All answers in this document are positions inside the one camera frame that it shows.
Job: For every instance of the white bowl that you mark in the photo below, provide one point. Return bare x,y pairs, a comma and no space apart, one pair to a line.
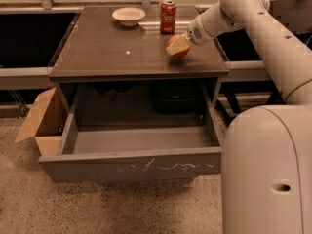
129,16

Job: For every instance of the red cola can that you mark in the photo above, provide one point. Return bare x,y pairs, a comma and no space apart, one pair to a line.
168,17

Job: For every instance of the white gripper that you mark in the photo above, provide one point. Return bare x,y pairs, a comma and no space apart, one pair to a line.
196,33

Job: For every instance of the open cardboard box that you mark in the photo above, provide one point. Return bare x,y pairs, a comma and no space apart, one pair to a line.
44,122

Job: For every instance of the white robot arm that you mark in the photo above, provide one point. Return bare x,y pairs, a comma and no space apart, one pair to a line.
266,159

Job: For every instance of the black box under cabinet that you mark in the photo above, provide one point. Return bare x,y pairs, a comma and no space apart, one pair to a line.
176,96

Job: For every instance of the grey open drawer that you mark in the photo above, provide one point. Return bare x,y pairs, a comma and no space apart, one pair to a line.
119,137

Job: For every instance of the grey cabinet with glossy top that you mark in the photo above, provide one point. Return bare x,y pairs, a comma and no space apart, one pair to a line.
104,64

